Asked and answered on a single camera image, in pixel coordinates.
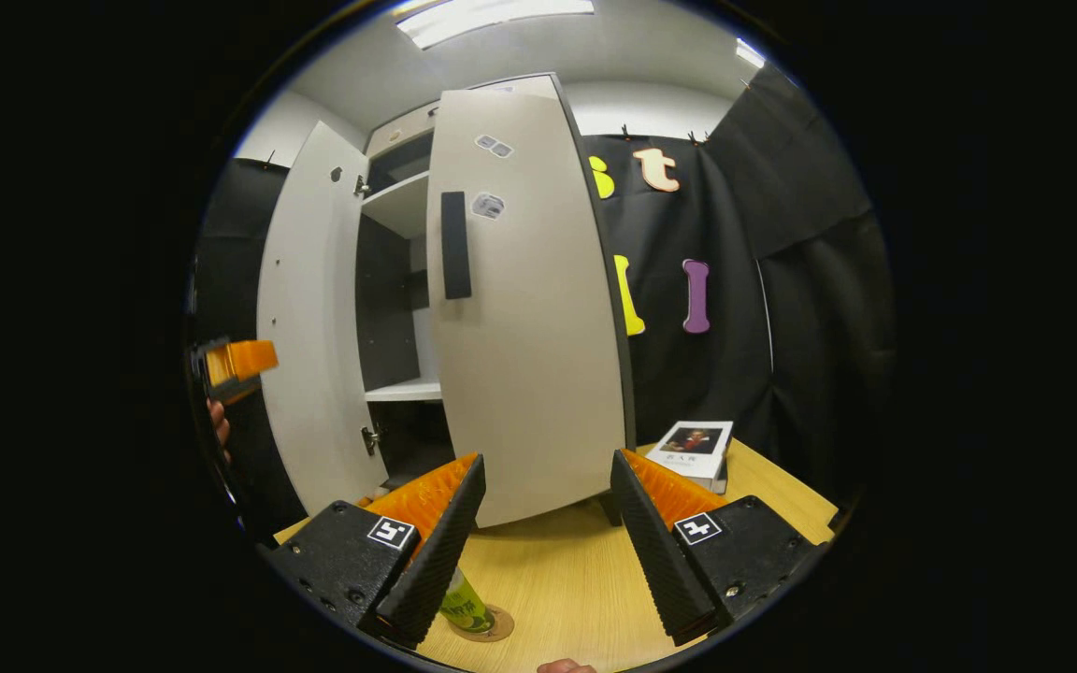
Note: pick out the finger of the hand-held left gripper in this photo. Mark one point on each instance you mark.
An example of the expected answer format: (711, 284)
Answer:
(244, 363)

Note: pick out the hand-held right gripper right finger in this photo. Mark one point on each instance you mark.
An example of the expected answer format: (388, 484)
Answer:
(655, 561)

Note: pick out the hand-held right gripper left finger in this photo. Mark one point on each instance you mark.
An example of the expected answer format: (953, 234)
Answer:
(440, 561)

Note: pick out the green label bottle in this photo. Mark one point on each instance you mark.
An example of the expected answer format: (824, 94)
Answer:
(466, 608)

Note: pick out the white cabinet door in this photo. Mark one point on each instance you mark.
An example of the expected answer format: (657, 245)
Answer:
(538, 355)
(314, 327)

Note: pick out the round brown coaster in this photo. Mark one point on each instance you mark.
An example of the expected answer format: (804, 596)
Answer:
(501, 624)

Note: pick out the white cabinet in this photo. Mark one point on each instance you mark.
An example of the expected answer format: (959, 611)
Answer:
(398, 201)

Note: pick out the white cabinet drawer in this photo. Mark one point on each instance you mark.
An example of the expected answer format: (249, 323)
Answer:
(398, 131)

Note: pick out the white book with portrait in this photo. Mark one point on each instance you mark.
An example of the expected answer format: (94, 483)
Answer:
(688, 449)

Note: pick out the black backdrop cloth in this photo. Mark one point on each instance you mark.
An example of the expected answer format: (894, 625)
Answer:
(810, 327)

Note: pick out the large ceiling light panel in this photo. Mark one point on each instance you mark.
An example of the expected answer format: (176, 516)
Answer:
(492, 21)

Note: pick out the small ceiling light panel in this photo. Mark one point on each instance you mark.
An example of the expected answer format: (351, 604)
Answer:
(751, 53)

